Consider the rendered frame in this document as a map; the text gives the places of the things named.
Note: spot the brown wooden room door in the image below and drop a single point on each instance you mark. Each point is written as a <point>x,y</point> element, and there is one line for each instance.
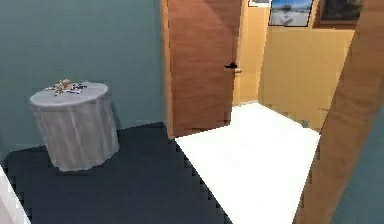
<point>200,66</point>

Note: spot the round grey draped table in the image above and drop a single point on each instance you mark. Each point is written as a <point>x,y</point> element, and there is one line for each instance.
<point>75,126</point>

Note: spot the blue framed landscape picture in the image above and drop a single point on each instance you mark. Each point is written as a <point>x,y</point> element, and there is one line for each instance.
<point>289,12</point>

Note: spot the dark framed picture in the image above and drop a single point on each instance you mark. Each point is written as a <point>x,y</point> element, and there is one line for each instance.
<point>339,11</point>

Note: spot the white furniture edge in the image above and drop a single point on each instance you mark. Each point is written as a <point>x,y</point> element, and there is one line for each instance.
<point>9,203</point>

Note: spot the small dark flat object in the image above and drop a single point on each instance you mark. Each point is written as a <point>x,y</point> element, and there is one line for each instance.
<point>76,90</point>

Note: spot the white framed picture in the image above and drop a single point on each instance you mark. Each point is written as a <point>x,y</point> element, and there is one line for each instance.
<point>258,2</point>

